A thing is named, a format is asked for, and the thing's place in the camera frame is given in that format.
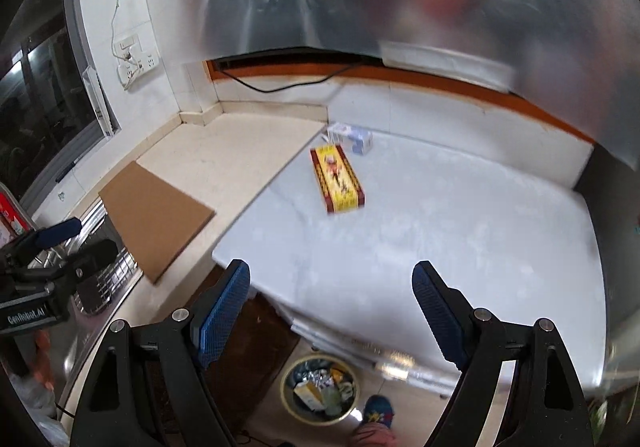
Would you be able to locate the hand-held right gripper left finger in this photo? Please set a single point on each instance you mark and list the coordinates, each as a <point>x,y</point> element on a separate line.
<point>225,312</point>

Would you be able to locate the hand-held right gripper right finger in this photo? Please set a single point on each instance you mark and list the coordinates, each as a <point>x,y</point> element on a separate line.
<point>440,312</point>

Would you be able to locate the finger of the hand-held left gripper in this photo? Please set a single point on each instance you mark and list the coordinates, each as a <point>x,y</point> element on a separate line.
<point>55,233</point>
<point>95,254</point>

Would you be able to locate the dark trash bin cream rim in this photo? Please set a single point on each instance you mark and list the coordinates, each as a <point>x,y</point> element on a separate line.
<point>284,389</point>

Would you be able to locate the silver foil wrapper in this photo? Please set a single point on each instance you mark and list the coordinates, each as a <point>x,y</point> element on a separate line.
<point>320,379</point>

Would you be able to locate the red yellow box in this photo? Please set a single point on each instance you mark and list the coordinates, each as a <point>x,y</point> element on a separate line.
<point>337,179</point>

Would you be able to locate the person's left forearm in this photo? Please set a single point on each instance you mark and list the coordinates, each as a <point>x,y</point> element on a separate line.
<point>44,357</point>

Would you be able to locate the metal sink rack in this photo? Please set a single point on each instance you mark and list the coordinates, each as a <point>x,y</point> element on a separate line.
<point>112,277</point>

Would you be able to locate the red white package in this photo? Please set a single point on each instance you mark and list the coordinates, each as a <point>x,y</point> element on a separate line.
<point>12,217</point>

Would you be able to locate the brown wooden cabinet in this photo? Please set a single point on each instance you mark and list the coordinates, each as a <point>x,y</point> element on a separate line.
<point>260,352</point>

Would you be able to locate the brown cardboard sheet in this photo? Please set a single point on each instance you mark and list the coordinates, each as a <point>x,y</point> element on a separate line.
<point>155,217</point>

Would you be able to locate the white cabinet with ribbed door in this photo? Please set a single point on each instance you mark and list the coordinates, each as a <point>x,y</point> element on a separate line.
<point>425,227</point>

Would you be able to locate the white plastic bag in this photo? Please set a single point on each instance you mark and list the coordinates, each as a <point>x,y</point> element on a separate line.
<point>35,417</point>

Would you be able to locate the person's right blue shoe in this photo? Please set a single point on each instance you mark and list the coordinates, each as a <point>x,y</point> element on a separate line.
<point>378,411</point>

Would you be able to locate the window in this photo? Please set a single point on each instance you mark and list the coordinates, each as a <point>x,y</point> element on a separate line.
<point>50,102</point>

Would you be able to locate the white blue small box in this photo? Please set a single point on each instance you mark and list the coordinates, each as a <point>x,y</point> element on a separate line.
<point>357,139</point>

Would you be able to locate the grey refrigerator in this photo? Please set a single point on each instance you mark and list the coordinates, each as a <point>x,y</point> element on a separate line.
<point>620,227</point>

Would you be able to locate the brown wooden window sill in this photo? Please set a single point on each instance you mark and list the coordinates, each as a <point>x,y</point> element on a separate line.
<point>450,87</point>

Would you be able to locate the white wall socket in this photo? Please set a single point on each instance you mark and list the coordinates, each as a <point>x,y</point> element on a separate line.
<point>137,67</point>

